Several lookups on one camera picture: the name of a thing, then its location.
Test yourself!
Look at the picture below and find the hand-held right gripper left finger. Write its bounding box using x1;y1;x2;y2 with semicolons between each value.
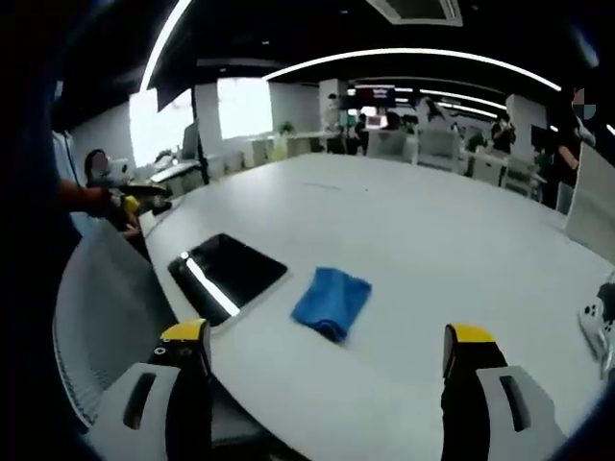
86;318;213;461

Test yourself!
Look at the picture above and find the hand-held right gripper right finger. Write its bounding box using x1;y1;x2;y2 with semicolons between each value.
440;322;569;461

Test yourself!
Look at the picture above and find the black tablet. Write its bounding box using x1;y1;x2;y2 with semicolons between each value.
167;232;289;333

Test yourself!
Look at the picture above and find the blue cleaning cloth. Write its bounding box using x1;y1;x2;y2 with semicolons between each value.
290;266;373;344

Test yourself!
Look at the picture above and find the black upright pole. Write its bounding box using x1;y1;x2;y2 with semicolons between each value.
190;85;211;186

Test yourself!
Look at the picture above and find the grey mesh chair back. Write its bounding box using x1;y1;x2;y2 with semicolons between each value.
51;225;179;426

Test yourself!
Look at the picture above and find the bright window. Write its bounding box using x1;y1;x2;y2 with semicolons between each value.
215;78;273;141

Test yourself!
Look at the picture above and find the person's dark torso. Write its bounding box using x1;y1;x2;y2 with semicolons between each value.
0;47;84;461

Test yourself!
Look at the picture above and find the straight ceiling light strip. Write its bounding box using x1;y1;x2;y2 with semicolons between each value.
138;0;193;93

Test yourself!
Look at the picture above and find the white upright panel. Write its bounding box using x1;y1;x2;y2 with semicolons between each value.
565;142;615;261

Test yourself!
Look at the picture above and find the curved ceiling light strip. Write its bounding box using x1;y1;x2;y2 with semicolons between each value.
263;47;563;92

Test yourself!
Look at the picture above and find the ceiling air vent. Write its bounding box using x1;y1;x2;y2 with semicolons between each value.
364;0;465;28

